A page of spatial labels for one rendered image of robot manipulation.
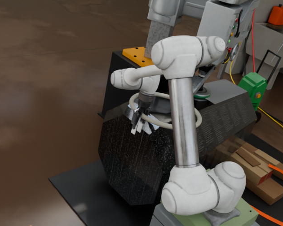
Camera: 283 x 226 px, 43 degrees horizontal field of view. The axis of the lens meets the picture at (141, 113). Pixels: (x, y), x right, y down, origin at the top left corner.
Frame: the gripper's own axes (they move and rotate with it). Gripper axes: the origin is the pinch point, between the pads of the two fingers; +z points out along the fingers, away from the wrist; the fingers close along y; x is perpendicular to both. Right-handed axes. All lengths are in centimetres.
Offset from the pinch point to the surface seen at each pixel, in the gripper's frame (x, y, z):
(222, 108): -9, 91, -1
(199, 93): 9, 80, -7
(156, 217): -52, -34, 13
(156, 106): 15.2, 36.0, -0.8
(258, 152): -23, 182, 62
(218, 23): 10, 73, -63
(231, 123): -18, 95, 9
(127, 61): 96, 87, 4
